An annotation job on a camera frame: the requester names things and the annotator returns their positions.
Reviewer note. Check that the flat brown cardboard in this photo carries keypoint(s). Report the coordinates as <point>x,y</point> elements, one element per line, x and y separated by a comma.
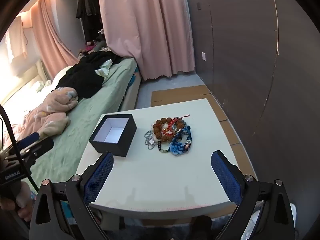
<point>180,92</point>

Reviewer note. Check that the white wall switch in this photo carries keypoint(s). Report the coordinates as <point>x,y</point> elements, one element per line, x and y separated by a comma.
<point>204,56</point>

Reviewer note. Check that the black gift box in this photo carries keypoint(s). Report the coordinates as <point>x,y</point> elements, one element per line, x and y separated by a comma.
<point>125,142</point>

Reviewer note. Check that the pink fleece blanket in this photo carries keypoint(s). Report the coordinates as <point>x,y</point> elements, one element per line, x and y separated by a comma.
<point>50,105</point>

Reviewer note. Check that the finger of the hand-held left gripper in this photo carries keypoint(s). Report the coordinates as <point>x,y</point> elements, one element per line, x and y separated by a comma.
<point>40,145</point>
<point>28,139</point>

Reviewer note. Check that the dark brown wardrobe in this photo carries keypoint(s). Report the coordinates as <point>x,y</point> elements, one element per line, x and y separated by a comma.
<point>250,55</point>

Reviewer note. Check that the stuffed toys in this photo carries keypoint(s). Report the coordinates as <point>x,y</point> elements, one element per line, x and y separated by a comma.
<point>95,46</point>

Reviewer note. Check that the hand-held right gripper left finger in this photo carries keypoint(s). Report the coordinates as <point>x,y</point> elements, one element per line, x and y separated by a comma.
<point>98,177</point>

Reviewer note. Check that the narrow pink curtain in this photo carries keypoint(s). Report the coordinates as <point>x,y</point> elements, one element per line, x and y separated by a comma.
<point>50,42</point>

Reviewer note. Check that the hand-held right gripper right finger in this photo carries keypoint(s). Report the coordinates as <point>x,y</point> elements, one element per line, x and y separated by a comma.
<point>226,177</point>

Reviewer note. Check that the pale crumpled cloth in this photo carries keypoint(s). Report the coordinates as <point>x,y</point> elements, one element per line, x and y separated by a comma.
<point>105,67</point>

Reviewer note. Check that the white hanging cloth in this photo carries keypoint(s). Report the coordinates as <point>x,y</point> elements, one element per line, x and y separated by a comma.
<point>16,40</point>

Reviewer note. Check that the white table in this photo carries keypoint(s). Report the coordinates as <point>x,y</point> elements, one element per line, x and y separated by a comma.
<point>162,180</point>

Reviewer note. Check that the bed with green sheet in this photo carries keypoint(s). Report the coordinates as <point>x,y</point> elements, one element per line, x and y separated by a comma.
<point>100,100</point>

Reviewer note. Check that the person's left hand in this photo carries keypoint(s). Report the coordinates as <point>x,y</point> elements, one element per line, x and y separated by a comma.
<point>23,200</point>

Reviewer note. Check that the pile of black clothes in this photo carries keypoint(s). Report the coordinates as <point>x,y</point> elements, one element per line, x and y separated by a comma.
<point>80,80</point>

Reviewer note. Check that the hanging black clothes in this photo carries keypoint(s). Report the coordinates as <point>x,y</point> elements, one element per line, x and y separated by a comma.
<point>88,10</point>

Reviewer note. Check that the wide pink curtain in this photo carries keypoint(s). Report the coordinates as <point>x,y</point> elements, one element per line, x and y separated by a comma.
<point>140,30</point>

